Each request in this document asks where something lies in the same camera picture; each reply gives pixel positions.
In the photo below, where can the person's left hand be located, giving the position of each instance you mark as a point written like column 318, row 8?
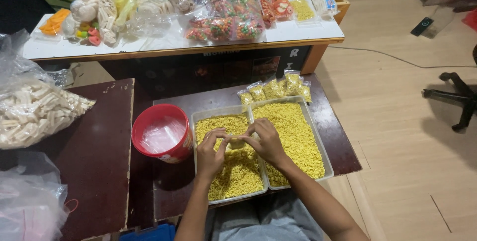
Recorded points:
column 208, row 159

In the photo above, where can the person's right hand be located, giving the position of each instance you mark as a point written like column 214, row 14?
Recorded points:
column 270, row 144

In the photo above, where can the small clear snack packet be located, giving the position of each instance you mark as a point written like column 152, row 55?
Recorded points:
column 237, row 142

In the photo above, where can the clear tray of yellow noodles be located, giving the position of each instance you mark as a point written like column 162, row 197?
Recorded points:
column 298, row 140
column 234, row 177

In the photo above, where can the red plastic bucket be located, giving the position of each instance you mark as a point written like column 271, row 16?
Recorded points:
column 179, row 151

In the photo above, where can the clear plastic bags bundle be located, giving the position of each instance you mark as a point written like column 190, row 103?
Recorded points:
column 162, row 135

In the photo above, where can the filled yellow noodle packet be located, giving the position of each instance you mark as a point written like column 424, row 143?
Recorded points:
column 246, row 97
column 292, row 82
column 274, row 89
column 257, row 92
column 305, row 92

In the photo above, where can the dark brown wooden table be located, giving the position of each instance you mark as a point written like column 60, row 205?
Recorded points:
column 335, row 133
column 97, row 151

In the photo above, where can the person's grey trousers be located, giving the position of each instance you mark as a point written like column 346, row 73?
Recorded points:
column 268, row 218

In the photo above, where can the blue plastic box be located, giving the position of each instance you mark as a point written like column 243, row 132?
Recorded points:
column 149, row 233

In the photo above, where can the wooden counter with snack bags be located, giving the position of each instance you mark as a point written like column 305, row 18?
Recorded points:
column 179, row 43

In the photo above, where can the red rubber band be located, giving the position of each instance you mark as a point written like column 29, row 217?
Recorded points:
column 76, row 205

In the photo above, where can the large bag of white crackers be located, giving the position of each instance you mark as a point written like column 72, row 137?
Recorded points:
column 33, row 114

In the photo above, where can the crumpled clear plastic bag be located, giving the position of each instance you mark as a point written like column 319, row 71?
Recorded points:
column 29, row 200

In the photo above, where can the black phone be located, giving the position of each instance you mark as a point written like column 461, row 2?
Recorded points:
column 422, row 26

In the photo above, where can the black office chair base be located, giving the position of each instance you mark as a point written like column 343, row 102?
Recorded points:
column 460, row 97

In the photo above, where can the red plastic bag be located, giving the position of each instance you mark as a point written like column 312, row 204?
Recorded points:
column 471, row 19

